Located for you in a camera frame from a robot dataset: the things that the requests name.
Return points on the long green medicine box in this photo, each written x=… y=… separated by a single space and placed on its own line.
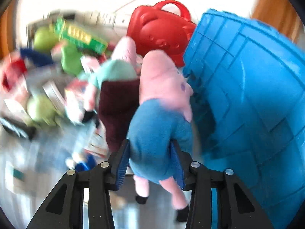
x=78 y=36

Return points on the maroon cloth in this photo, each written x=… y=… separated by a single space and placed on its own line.
x=118 y=102

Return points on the red dress pig plush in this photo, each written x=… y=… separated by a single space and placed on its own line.
x=11 y=70

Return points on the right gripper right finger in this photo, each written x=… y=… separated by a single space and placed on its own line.
x=218 y=199

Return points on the blue dress pig plush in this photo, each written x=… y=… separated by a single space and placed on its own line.
x=164 y=113

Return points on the red bear-shaped toy case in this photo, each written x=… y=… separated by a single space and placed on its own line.
x=164 y=26

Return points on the green frog plush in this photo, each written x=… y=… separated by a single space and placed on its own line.
x=46 y=41

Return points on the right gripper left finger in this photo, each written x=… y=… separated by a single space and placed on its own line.
x=63 y=207

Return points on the small green plush ball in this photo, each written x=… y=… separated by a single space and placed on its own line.
x=41 y=110

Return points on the blue plastic storage crate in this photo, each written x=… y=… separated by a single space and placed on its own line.
x=248 y=106

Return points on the teal dress pig plush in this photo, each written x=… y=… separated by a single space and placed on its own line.
x=121 y=66

